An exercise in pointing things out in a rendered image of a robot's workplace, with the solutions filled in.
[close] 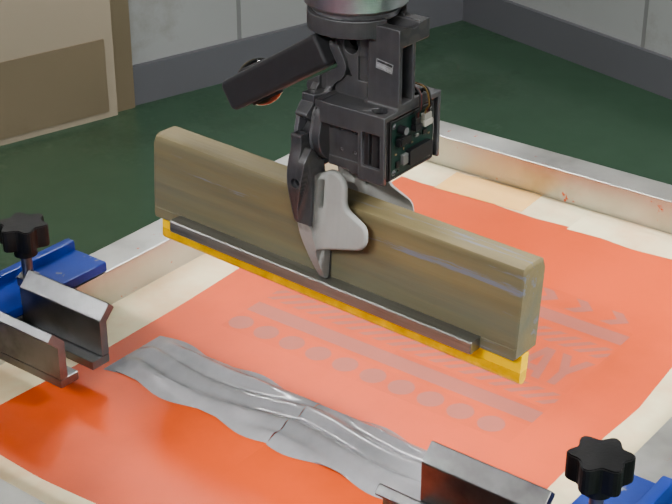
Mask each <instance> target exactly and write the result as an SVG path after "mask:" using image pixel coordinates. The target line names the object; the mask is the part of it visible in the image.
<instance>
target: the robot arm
mask: <svg viewBox="0 0 672 504"><path fill-rule="evenodd" d="M408 1H409V0H304V2H305V3H306V4H307V26H308V28H309V29H310V30H312V31H313V32H315V33H314V34H312V35H310V36H308V37H306V38H305V39H303V40H301V41H299V42H297V43H295V44H293V45H291V46H289V47H287V48H285V49H283V50H282V51H280V52H278V53H276V54H274V55H272V56H270V57H268V58H263V57H257V58H253V59H250V60H248V61H247V62H246V63H244V64H243V65H242V67H241V68H240V70H239V71H238V74H236V75H234V76H232V77H230V78H228V79H226V80H224V81H223V83H222V88H223V90H224V92H225V95H226V97H227V99H228V101H229V103H230V105H231V107H232V108H233V109H235V110H238V109H241V108H243V107H245V106H248V105H250V104H252V103H253V106H254V105H257V106H265V105H269V104H271V103H273V102H274V101H276V100H277V99H278V98H279V97H280V95H281V94H282V92H283V89H285V88H287V87H289V86H291V85H293V84H295V83H297V82H299V81H301V80H303V79H305V78H308V77H310V76H312V75H314V74H316V73H318V72H320V71H322V70H324V69H326V68H328V67H330V66H332V65H334V64H336V63H337V67H335V68H333V69H331V70H329V71H327V72H324V73H322V74H320V75H318V76H316V77H313V78H311V79H309V80H308V81H307V88H308V89H307V90H305V91H303V92H302V99H301V101H300V102H299V104H298V107H297V109H296V111H295V114H296V119H295V125H294V132H292V133H291V148H290V153H289V158H288V164H287V187H288V193H289V198H290V203H291V207H292V212H293V217H294V219H295V221H296V222H298V227H299V231H300V235H301V238H302V241H303V243H304V246H305V248H306V250H307V253H308V255H309V257H310V259H311V261H312V263H313V265H314V267H315V269H316V271H317V272H318V274H319V275H320V276H321V277H323V278H329V277H330V266H331V253H332V251H331V250H351V251H360V250H363V249H364V248H365V247H366V246H367V244H368V230H367V227H366V226H365V224H364V223H363V222H362V221H361V220H360V219H359V218H358V217H357V216H356V215H355V214H354V213H353V212H352V211H351V210H350V208H349V205H348V188H350V189H353V190H355V191H358V192H361V193H364V194H367V195H369V196H372V197H375V198H378V199H381V200H383V201H386V202H389V203H392V204H395V205H397V206H400V207H403V208H406V209H408V210H411V211H414V205H413V203H412V201H411V199H410V198H408V197H407V196H406V195H405V194H404V193H402V192H401V191H400V190H399V189H397V188H396V187H395V186H394V185H393V184H392V182H391V180H393V179H395V178H397V177H398V176H400V175H402V174H404V173H406V172H407V171H409V170H411V169H413V168H414V167H416V166H418V165H420V164H421V163H423V162H425V161H427V160H428V159H430V158H431V157H432V155H434V156H438V155H439V134H440V104H441V90H439V89H436V88H432V87H428V86H426V85H424V84H422V83H419V82H415V60H416V42H418V41H420V40H422V39H424V38H427V37H429V31H430V18H429V17H424V16H420V15H416V14H412V13H407V5H406V3H407V2H408ZM433 118H434V127H433ZM328 162H329V163H330V164H333V165H336V166H338V170H335V169H331V170H328V171H325V164H327V163H328Z"/></svg>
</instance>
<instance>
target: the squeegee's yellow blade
mask: <svg viewBox="0 0 672 504"><path fill-rule="evenodd" d="M162 223H163V227H165V228H167V229H169V230H170V221H167V220H165V219H162ZM472 354H473V355H476V356H478V357H481V358H483V359H486V360H488V361H490V362H493V363H495V364H498V365H500V366H503V367H505V368H507V369H510V370H512V371H515V372H517V373H522V372H523V371H524V370H526V369H527V363H528V355H529V352H528V351H527V352H525V353H524V354H523V355H521V356H520V357H519V358H517V359H516V360H514V361H511V360H509V359H506V358H504V357H501V356H499V355H496V354H494V353H491V352H489V351H486V350H484V349H482V348H479V349H478V350H476V351H475V352H473V353H472Z"/></svg>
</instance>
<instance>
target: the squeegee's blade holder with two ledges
mask: <svg viewBox="0 0 672 504"><path fill-rule="evenodd" d="M170 231H171V232H173V233H175V234H178V235H180V236H183V237H185V238H188V239H190V240H192V241H195V242H197V243H200V244H202V245H205V246H207V247H209V248H212V249H214V250H217V251H219V252H222V253H224V254H226V255H229V256H231V257H234V258H236V259H239V260H241V261H243V262H246V263H248V264H251V265H253V266H255V267H258V268H260V269H263V270H265V271H268V272H270V273H272V274H275V275H277V276H280V277H282V278H285V279H287V280H289V281H292V282H294V283H297V284H299V285H302V286H304V287H306V288H309V289H311V290H314V291H316V292H319V293H321V294H323V295H326V296H328V297H331V298H333V299H336V300H338V301H340V302H343V303H345V304H348V305H350V306H353V307H355V308H357V309H360V310H362V311H365V312H367V313H370V314H372V315H374V316H377V317H379V318H382V319H384V320H387V321H389V322H391V323H394V324H396V325H399V326H401V327H404V328H406V329H408V330H411V331H413V332H416V333H418V334H421V335H423V336H425V337H428V338H430V339H433V340H435V341H438V342H440V343H442V344H445V345H447V346H450V347H452V348H455V349H457V350H459V351H462V352H464V353H467V354H472V353H473V352H475V351H476V350H478V349H479V348H480V347H479V346H480V337H481V336H478V335H476V334H473V333H471V332H468V331H466V330H464V329H461V328H459V327H456V326H454V325H451V324H449V323H446V322H444V321H441V320H439V319H436V318H434V317H431V316H429V315H426V314H424V313H421V312H419V311H416V310H414V309H411V308H409V307H406V306H404V305H401V304H399V303H396V302H394V301H391V300H389V299H386V298H384V297H381V296H379V295H376V294H374V293H372V292H369V291H367V290H364V289H362V288H359V287H357V286H354V285H352V284H349V283H347V282H344V281H342V280H339V279H337V278H334V277H332V276H330V277H329V278H323V277H321V276H320V275H319V274H318V272H317V271H316V270H314V269H312V268H309V267H307V266H304V265H302V264H299V263H297V262H294V261H292V260H289V259H287V258H284V257H282V256H280V255H277V254H275V253H272V252H270V251H267V250H265V249H262V248H260V247H257V246H255V245H252V244H250V243H247V242H245V241H242V240H240V239H237V238H235V237H232V236H230V235H227V234H225V233H222V232H220V231H217V230H215V229H212V228H210V227H207V226H205V225H202V224H200V223H197V222H195V221H192V220H190V219H188V218H185V217H183V216H178V217H176V218H174V219H172V220H170Z"/></svg>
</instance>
